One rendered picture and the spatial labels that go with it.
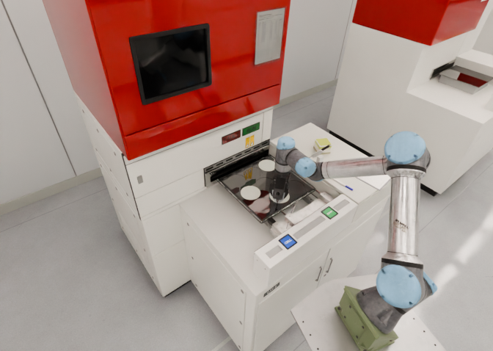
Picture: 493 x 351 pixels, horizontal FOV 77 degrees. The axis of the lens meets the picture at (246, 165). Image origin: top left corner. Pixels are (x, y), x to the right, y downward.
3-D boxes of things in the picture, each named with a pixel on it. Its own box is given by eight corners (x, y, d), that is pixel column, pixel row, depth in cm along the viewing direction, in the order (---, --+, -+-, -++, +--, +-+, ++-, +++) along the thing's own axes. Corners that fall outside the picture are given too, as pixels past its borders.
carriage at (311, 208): (269, 233, 144) (270, 228, 142) (322, 199, 162) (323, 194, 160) (281, 244, 139) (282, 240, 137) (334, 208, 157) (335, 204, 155)
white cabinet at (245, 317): (191, 286, 213) (177, 204, 160) (291, 220, 260) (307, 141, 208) (249, 371, 175) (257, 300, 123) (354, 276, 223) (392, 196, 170)
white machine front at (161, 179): (139, 218, 152) (120, 153, 126) (265, 157, 192) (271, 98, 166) (141, 222, 150) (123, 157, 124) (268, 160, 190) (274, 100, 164)
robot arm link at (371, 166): (433, 150, 116) (311, 163, 145) (428, 140, 107) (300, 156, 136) (435, 181, 112) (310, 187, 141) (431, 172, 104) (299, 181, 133)
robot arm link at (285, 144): (286, 148, 125) (273, 137, 130) (283, 169, 132) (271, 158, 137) (301, 142, 128) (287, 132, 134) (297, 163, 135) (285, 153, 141)
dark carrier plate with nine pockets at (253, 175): (219, 179, 164) (219, 178, 164) (268, 156, 181) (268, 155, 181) (261, 220, 144) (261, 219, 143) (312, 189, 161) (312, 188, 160)
